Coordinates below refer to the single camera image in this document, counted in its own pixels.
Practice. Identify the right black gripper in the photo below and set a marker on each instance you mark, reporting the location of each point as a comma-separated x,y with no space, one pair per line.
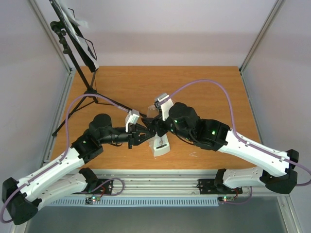
159,124

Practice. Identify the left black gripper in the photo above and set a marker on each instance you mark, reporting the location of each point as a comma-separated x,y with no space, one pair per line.
134,131

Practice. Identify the white metronome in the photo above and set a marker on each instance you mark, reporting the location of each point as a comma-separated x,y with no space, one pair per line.
159,145

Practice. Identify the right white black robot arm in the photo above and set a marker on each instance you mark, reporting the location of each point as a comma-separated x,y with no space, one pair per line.
272,169

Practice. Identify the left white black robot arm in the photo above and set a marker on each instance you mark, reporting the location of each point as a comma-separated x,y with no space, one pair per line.
23,198

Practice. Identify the left small circuit board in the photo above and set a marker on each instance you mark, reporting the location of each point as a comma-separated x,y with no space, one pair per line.
92,200

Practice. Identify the small circuit board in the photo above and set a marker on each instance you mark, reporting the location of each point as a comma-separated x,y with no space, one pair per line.
226,198
92,200

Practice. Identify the right small circuit board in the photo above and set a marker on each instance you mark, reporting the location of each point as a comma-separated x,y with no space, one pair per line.
226,198

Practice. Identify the black music stand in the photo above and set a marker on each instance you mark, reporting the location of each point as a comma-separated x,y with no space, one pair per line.
85,48

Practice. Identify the white sheet music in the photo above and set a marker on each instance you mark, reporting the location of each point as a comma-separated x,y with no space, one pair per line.
71,16

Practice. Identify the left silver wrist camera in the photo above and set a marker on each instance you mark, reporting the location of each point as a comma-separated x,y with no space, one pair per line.
131,118

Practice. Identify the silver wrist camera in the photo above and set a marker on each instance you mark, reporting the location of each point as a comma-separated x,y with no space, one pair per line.
131,118
163,104

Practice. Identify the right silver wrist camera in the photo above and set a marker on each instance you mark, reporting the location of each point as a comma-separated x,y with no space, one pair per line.
163,104

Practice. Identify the aluminium frame rail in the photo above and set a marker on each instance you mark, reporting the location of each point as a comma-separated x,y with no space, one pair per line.
155,180

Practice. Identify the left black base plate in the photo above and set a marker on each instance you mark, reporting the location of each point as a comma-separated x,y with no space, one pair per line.
105,187

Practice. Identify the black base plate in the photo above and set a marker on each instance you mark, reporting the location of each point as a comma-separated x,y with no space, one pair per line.
105,187
207,187

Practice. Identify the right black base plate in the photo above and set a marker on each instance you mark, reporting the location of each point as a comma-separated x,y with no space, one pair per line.
207,187

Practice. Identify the grey slotted cable duct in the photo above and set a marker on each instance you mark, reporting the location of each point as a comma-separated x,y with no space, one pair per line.
139,202

